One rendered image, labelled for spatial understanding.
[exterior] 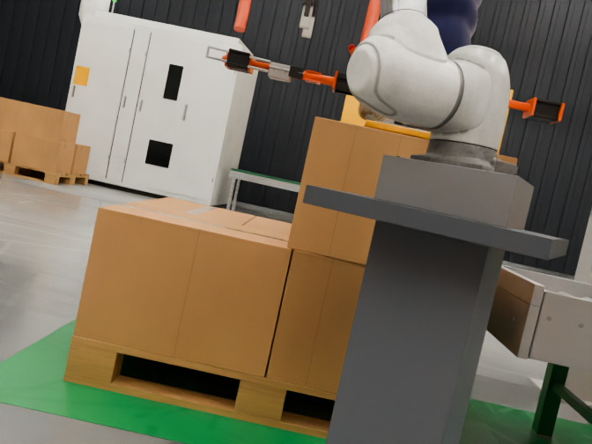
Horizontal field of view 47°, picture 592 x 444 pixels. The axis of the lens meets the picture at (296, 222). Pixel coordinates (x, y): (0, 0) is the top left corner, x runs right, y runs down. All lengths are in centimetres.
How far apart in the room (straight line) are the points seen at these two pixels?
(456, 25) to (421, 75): 79
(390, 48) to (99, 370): 133
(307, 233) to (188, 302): 42
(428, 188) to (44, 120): 770
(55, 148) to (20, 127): 52
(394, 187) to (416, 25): 34
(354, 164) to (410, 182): 57
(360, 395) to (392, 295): 23
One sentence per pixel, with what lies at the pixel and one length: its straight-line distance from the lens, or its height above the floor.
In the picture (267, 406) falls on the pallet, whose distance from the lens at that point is 214.
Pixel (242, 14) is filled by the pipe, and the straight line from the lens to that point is 969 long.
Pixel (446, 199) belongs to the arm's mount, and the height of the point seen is 78.
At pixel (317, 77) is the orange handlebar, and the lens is 220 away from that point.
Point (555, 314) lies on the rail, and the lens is 202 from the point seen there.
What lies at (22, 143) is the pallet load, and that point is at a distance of 899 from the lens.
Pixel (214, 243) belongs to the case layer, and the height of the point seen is 51.
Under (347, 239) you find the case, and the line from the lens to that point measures 203.
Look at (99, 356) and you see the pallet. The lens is 220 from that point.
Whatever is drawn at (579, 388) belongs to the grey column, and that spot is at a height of 7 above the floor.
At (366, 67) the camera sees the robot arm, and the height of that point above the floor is 100.
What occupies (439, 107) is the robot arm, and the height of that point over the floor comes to 96.
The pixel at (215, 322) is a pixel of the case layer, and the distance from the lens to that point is 209.
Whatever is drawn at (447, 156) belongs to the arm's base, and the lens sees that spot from 153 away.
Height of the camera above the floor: 77
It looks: 4 degrees down
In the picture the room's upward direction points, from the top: 12 degrees clockwise
